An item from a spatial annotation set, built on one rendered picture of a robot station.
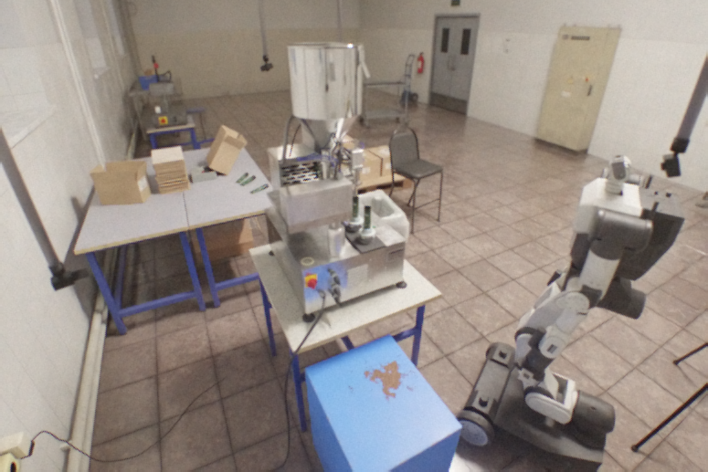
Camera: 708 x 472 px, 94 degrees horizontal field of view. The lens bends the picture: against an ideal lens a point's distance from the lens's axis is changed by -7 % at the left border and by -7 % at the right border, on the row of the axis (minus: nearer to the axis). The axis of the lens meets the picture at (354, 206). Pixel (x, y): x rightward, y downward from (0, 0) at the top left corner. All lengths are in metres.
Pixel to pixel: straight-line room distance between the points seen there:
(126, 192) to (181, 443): 1.66
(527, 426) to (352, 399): 0.96
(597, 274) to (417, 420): 0.80
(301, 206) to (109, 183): 1.88
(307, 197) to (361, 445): 0.88
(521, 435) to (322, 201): 1.46
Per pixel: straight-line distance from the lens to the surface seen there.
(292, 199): 1.27
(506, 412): 2.14
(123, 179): 2.87
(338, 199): 1.34
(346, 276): 1.52
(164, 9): 11.47
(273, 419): 2.22
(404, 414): 1.50
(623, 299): 1.65
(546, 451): 2.10
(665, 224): 1.46
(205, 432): 2.28
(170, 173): 2.93
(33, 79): 3.33
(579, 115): 6.65
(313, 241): 1.57
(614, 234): 1.29
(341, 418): 1.48
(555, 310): 1.70
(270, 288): 1.77
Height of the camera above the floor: 1.87
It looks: 27 degrees down
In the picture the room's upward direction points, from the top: straight up
